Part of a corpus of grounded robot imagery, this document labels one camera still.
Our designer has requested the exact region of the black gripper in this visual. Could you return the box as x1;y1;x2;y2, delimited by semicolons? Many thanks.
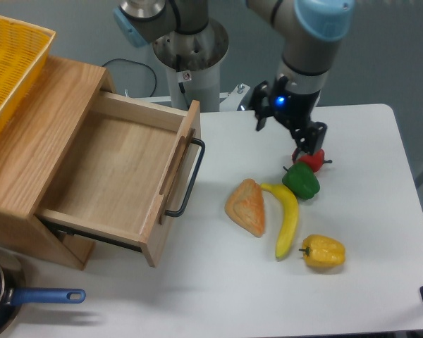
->
250;75;327;158

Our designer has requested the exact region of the wooden top drawer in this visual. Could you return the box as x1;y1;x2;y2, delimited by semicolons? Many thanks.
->
36;92;204;267

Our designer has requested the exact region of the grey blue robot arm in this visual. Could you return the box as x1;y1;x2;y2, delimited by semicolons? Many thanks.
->
113;1;355;155

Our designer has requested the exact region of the wooden drawer cabinet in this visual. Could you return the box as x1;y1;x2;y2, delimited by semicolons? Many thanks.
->
0;56;115;270

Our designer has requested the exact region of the red bell pepper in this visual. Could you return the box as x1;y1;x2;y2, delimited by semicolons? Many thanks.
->
292;149;333;173

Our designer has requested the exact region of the green bell pepper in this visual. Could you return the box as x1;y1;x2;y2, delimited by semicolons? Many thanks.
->
281;162;321;200

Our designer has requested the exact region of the yellow banana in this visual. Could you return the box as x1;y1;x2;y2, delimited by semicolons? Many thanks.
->
261;183;299;260

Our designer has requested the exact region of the orange bread slice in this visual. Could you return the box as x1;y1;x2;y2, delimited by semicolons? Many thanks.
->
225;179;265;237

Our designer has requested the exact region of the yellow bell pepper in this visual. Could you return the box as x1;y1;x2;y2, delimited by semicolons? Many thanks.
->
299;234;345;268

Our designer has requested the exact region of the yellow plastic basket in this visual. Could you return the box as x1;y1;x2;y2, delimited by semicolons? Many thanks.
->
0;15;56;134

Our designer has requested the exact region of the white table frame bracket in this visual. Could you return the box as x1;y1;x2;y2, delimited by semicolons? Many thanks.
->
140;83;252;113

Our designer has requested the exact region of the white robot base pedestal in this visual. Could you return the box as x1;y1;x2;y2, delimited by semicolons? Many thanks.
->
152;18;229;112

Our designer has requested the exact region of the black cable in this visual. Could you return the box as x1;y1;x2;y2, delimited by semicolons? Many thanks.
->
102;58;158;98

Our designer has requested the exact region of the blue handled frying pan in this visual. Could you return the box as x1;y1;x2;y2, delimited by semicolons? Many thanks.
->
0;249;86;334

